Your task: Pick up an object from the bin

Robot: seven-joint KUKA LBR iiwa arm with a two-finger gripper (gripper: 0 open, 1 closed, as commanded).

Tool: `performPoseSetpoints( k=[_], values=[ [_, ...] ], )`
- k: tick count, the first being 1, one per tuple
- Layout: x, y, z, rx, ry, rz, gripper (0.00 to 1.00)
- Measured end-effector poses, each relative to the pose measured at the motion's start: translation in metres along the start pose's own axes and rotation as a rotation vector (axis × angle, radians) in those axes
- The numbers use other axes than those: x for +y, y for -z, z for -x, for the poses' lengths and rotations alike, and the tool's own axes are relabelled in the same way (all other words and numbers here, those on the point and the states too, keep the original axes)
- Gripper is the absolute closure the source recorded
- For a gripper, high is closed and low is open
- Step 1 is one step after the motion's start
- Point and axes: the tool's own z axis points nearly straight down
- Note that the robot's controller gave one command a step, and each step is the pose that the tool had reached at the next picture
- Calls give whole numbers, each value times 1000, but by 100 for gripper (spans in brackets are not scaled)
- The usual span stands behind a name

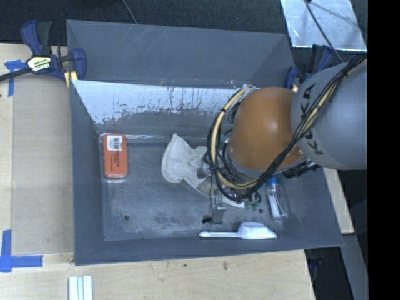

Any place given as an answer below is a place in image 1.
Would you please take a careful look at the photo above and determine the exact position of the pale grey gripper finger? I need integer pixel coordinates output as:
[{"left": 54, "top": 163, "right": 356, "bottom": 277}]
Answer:
[{"left": 212, "top": 196, "right": 227, "bottom": 225}]

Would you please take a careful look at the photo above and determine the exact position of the white plastic scoop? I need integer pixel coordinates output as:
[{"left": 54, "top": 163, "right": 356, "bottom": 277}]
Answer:
[{"left": 198, "top": 221, "right": 278, "bottom": 241}]

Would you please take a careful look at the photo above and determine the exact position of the white cloth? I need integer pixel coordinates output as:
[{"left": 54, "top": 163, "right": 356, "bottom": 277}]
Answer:
[{"left": 161, "top": 132, "right": 220, "bottom": 197}]

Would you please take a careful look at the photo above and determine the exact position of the grey metal bin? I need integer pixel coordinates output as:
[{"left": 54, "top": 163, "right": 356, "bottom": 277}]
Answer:
[{"left": 66, "top": 19, "right": 346, "bottom": 267}]

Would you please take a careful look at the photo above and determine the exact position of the clear plastic bottle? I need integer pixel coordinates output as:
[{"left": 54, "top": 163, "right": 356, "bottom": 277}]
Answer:
[{"left": 266, "top": 176, "right": 289, "bottom": 221}]

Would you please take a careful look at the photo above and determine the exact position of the pale wood flat board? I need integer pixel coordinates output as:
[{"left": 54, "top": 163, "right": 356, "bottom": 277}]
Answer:
[{"left": 11, "top": 44, "right": 76, "bottom": 256}]

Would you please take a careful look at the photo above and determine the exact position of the orange flat block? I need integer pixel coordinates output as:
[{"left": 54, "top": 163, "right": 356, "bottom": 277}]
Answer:
[{"left": 102, "top": 133, "right": 129, "bottom": 179}]

